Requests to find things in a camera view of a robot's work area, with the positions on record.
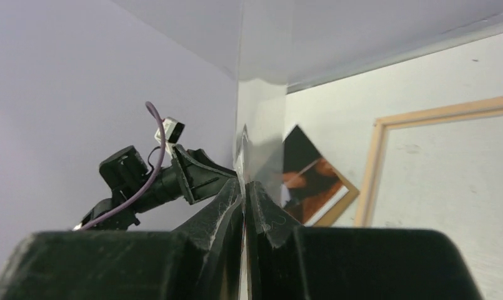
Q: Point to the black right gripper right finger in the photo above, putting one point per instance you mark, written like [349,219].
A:
[290,261]

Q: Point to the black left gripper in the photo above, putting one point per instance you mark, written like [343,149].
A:
[202,179]

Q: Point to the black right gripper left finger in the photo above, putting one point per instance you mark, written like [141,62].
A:
[198,260]

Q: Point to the printed colour photo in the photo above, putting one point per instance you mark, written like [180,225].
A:
[308,179]

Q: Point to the light wooden picture frame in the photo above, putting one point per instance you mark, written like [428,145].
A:
[485,108]

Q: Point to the clear plastic sheet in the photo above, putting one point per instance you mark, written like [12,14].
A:
[334,67]

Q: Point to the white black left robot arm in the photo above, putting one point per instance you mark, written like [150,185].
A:
[125,173]

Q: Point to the brown backing board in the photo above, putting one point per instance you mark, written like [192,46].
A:
[340,202]

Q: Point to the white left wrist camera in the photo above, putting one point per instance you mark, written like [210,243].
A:
[172,131]

